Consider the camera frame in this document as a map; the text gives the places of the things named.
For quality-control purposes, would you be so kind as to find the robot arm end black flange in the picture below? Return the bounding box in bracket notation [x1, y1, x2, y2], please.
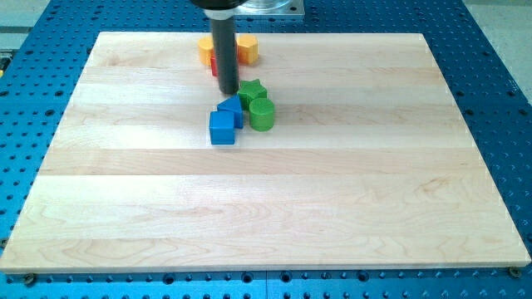
[190, 0, 247, 21]

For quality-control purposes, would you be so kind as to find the yellow hexagon block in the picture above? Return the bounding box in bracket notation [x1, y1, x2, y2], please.
[237, 34, 259, 65]

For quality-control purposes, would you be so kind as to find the yellow heart block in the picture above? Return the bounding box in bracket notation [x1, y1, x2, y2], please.
[197, 36, 214, 66]

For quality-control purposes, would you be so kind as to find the green cylinder block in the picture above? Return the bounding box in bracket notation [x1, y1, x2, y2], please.
[249, 98, 275, 131]

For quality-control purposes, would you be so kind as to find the blue cube block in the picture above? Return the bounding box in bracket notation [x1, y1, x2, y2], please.
[209, 111, 235, 145]

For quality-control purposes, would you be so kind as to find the blue triangle block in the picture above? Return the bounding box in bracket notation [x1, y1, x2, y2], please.
[217, 95, 244, 129]

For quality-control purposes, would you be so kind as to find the green star block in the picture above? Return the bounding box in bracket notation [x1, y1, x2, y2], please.
[238, 79, 268, 110]

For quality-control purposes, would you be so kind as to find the wooden board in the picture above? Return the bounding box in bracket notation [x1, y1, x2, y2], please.
[1, 32, 530, 273]

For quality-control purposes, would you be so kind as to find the red block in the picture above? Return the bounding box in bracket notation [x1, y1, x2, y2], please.
[210, 56, 218, 77]

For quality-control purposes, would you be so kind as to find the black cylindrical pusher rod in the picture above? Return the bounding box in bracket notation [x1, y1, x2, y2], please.
[210, 17, 239, 95]

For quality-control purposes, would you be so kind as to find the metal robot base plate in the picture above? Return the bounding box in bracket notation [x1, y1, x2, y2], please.
[235, 0, 305, 17]

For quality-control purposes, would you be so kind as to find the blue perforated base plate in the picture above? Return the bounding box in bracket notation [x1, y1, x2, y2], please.
[1, 1, 531, 298]

